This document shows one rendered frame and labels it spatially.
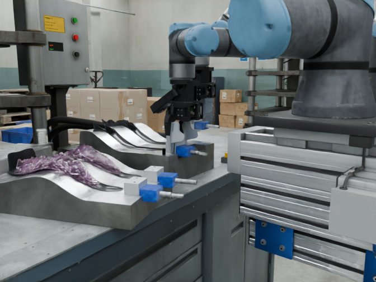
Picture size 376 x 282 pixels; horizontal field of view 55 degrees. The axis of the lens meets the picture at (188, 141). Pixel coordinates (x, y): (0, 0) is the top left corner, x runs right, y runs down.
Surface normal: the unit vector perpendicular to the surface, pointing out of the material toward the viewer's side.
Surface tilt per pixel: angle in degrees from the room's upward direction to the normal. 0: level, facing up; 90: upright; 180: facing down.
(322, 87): 73
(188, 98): 90
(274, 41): 126
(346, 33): 109
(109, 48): 90
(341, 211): 90
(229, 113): 80
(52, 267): 90
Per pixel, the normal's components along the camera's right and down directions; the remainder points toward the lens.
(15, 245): 0.00, -0.98
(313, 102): -0.69, -0.18
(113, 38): 0.80, 0.11
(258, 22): -0.89, 0.18
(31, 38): 0.33, 0.17
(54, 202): -0.29, 0.17
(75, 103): -0.53, 0.04
